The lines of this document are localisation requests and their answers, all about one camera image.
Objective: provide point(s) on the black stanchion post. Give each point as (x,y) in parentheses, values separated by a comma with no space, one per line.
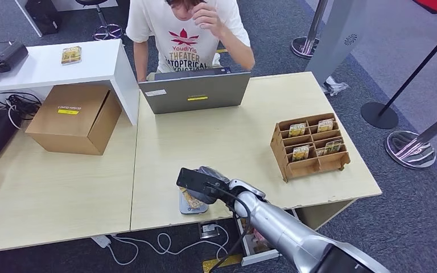
(378,115)

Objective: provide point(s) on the wooden card organizer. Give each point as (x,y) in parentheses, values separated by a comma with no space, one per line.
(328,164)

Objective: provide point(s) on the person's left hand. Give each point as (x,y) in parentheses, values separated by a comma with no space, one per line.
(209,17)

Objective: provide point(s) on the grey laptop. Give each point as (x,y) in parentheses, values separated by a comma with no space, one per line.
(196,92)

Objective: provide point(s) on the chrome stanchion post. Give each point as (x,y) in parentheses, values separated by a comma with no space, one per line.
(305,47)
(410,150)

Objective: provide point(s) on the person's right forearm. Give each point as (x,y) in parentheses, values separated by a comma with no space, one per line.
(140,60)

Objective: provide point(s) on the brown cardboard box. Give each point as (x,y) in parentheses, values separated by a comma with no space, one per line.
(67,120)

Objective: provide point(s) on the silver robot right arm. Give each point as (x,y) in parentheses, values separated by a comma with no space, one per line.
(290,233)

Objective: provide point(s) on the black computer tower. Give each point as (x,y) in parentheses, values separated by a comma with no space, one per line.
(43,17)

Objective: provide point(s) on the person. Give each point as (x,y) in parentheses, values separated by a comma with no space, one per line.
(181,41)

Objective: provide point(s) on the grey card reader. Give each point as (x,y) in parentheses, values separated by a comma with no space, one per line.
(188,210)

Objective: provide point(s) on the yellow card pack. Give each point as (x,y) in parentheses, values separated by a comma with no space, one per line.
(71,55)

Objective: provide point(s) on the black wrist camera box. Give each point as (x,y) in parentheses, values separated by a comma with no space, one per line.
(196,180)

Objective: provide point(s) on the grey kiosk pillar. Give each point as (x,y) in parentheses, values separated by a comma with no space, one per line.
(335,41)

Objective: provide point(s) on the crumpled clear plastic bag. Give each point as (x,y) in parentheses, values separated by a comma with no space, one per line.
(333,86)

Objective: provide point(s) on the white open drawer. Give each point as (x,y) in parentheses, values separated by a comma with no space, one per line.
(258,258)

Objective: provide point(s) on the tan ID card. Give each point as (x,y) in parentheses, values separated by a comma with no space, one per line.
(190,199)

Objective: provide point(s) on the person's left forearm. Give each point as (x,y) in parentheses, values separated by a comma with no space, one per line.
(239,51)

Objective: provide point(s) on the pink plastic bag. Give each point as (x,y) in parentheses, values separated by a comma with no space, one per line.
(259,236)

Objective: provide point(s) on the white desk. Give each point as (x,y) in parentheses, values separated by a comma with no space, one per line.
(71,3)

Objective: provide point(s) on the white power adapter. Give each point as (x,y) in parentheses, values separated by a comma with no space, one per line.
(101,241)

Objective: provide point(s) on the yellow hotel key card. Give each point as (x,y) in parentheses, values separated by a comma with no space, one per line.
(333,147)
(301,152)
(320,152)
(297,129)
(325,125)

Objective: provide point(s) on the black controller device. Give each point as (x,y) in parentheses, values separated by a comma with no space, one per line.
(3,54)

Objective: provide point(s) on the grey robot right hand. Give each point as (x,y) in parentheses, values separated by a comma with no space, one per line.
(203,198)

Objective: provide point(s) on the metal floor socket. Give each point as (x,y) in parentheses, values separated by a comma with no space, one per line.
(208,230)

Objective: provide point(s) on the black chrome stool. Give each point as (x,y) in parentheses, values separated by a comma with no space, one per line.
(105,30)

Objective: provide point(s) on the white desk shelf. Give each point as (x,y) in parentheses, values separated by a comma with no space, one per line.
(45,68)

